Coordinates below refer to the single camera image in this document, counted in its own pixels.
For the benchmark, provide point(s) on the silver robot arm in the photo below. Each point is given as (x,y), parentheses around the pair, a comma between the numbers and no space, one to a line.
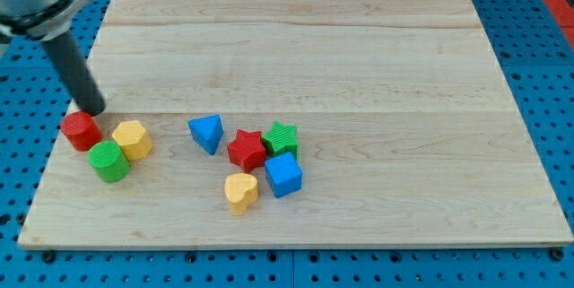
(49,22)

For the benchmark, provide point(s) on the yellow hexagon block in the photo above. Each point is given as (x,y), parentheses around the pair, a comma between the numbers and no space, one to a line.
(133,139)

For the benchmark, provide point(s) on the blue triangle block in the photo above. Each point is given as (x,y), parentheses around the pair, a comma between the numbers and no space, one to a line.
(207,132)

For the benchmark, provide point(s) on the red star block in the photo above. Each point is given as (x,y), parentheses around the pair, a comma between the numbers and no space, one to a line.
(247,150)

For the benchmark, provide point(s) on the red cylinder block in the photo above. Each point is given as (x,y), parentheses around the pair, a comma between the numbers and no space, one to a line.
(81,130)

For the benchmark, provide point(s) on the green star block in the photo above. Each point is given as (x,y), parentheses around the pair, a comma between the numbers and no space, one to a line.
(280,139)

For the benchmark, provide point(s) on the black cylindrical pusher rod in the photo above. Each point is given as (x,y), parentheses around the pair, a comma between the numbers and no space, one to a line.
(70,64)

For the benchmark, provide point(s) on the wooden board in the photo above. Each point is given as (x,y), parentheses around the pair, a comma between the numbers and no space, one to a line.
(409,135)

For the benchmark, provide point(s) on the yellow heart block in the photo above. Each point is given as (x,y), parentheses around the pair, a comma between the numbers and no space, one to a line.
(241,191)

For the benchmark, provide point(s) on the green cylinder block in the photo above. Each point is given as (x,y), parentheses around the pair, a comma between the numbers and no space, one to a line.
(108,161)

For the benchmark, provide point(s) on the blue cube block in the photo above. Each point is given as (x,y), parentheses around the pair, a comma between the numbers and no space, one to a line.
(283,174)

